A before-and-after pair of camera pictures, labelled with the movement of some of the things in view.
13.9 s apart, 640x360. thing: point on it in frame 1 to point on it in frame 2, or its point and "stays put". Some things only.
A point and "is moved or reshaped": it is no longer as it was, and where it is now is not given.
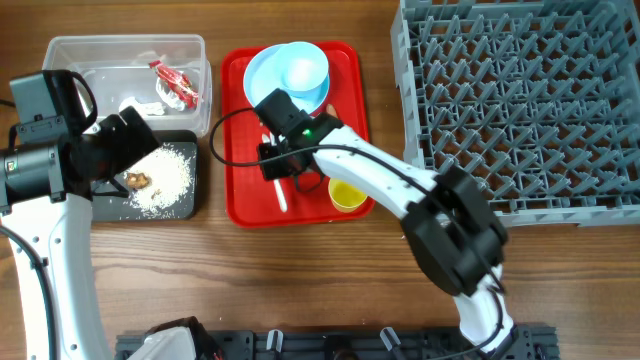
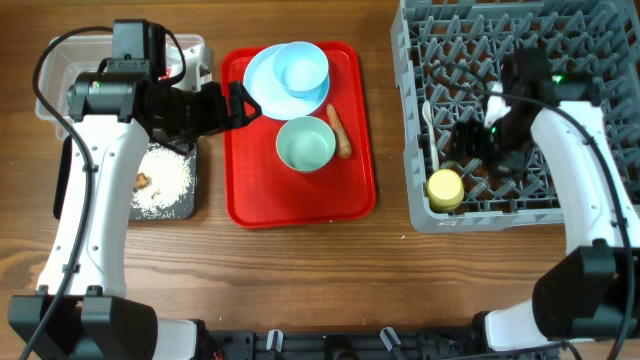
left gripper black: (135, 139) to (215, 117)
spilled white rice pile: (170, 178) stays put
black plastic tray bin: (163, 185) stays put
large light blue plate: (262, 77) stays put
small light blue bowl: (304, 70) stays put
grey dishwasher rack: (541, 98) stays put
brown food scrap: (137, 180) stays put
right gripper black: (269, 172) to (465, 145)
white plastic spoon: (269, 139) to (427, 112)
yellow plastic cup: (345, 197) is moved or reshaped
